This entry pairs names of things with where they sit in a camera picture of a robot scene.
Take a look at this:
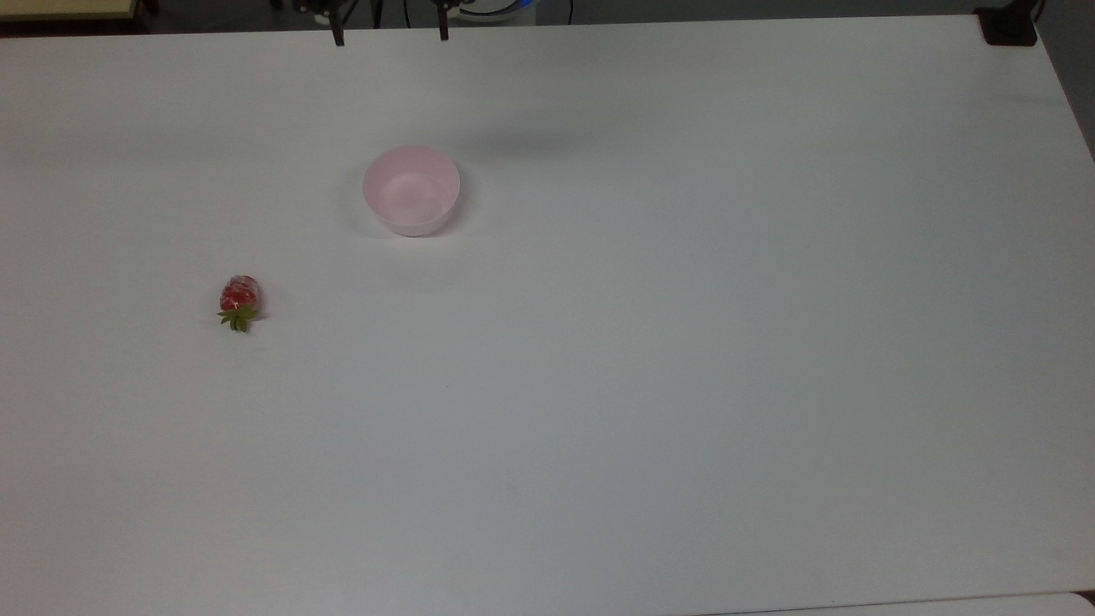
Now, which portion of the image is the pink plastic bowl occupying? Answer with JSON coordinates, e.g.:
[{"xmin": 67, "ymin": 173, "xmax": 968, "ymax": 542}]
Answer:
[{"xmin": 362, "ymin": 145, "xmax": 462, "ymax": 238}]

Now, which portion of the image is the beige wooden side table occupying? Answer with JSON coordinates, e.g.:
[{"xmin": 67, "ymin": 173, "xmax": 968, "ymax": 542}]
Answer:
[{"xmin": 0, "ymin": 0, "xmax": 143, "ymax": 24}]

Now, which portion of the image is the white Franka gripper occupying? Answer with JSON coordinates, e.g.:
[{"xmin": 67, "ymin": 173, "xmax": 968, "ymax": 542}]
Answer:
[{"xmin": 293, "ymin": 0, "xmax": 463, "ymax": 47}]

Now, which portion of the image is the black table clamp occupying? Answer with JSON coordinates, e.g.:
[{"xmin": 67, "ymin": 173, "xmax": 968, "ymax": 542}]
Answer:
[{"xmin": 974, "ymin": 0, "xmax": 1046, "ymax": 47}]

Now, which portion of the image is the red strawberry with green leaves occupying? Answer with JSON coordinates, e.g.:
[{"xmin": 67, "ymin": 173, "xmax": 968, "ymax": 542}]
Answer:
[{"xmin": 217, "ymin": 275, "xmax": 263, "ymax": 334}]

